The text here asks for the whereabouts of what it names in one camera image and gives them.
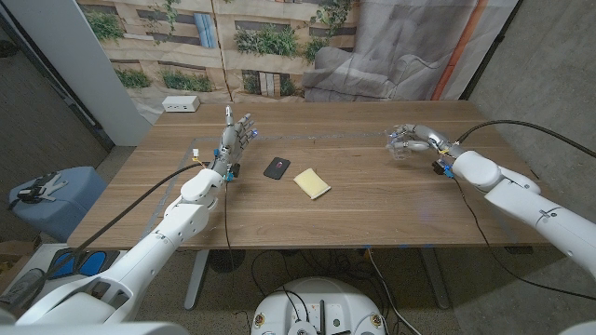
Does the blue stool with items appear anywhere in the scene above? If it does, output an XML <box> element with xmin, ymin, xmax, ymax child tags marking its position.
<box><xmin>7</xmin><ymin>166</ymin><xmax>109</xmax><ymax>244</ymax></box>

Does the clear plastic cup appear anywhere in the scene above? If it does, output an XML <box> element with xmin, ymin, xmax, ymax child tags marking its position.
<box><xmin>385</xmin><ymin>127</ymin><xmax>416</xmax><ymax>162</ymax></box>

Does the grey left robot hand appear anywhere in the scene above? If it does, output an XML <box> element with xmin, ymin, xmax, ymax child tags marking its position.
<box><xmin>208</xmin><ymin>105</ymin><xmax>259</xmax><ymax>181</ymax></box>

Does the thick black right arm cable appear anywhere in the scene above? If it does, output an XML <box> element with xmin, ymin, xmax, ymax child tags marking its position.
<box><xmin>454</xmin><ymin>119</ymin><xmax>596</xmax><ymax>159</ymax></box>

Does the white wall panel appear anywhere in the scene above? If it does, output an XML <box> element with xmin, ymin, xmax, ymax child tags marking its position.
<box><xmin>2</xmin><ymin>0</ymin><xmax>153</xmax><ymax>148</ymax></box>

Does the thin black left wrist cable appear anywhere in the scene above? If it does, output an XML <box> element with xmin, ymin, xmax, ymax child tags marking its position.
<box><xmin>223</xmin><ymin>180</ymin><xmax>236</xmax><ymax>289</ymax></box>

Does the blue black foot pedal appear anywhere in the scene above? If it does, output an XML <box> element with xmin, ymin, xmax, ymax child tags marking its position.
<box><xmin>46</xmin><ymin>248</ymin><xmax>121</xmax><ymax>281</ymax></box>

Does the yellow sponge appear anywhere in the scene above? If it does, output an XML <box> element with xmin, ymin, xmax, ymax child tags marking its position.
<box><xmin>292</xmin><ymin>167</ymin><xmax>332</xmax><ymax>201</ymax></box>

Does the black smartphone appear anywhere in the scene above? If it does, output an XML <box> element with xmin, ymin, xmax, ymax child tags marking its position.
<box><xmin>263</xmin><ymin>156</ymin><xmax>291</xmax><ymax>181</ymax></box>

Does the white floor cable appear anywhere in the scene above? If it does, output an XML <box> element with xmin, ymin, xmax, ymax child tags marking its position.
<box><xmin>366</xmin><ymin>248</ymin><xmax>423</xmax><ymax>335</ymax></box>

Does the white power strip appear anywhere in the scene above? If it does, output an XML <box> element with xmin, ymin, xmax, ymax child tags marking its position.
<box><xmin>161</xmin><ymin>95</ymin><xmax>201</xmax><ymax>114</ymax></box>

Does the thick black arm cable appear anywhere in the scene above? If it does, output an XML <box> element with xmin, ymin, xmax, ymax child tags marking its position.
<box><xmin>454</xmin><ymin>119</ymin><xmax>596</xmax><ymax>159</ymax></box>
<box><xmin>0</xmin><ymin>161</ymin><xmax>207</xmax><ymax>311</ymax></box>

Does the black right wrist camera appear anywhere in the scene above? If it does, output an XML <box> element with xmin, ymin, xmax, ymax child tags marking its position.
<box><xmin>431</xmin><ymin>158</ymin><xmax>455</xmax><ymax>181</ymax></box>

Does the black tool on bin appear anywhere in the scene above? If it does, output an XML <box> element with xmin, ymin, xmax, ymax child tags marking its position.
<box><xmin>7</xmin><ymin>171</ymin><xmax>69</xmax><ymax>205</ymax></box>

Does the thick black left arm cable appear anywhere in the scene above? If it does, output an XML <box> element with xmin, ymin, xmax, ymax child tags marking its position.
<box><xmin>0</xmin><ymin>161</ymin><xmax>207</xmax><ymax>311</ymax></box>

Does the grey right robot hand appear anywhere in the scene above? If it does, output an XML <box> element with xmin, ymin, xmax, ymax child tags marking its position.
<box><xmin>386</xmin><ymin>123</ymin><xmax>465</xmax><ymax>159</ymax></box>

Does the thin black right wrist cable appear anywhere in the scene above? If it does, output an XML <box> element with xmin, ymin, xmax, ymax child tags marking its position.
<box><xmin>451</xmin><ymin>177</ymin><xmax>596</xmax><ymax>302</ymax></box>

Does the white robot torso base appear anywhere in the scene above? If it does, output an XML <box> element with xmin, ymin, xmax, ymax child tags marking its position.
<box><xmin>250</xmin><ymin>276</ymin><xmax>387</xmax><ymax>335</ymax></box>

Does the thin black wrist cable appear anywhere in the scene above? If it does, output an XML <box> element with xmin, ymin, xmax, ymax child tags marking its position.
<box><xmin>223</xmin><ymin>180</ymin><xmax>236</xmax><ymax>289</ymax></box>
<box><xmin>451</xmin><ymin>177</ymin><xmax>596</xmax><ymax>302</ymax></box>

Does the grey table leg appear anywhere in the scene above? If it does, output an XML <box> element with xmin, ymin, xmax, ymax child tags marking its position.
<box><xmin>418</xmin><ymin>247</ymin><xmax>451</xmax><ymax>311</ymax></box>
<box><xmin>183</xmin><ymin>248</ymin><xmax>211</xmax><ymax>312</ymax></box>

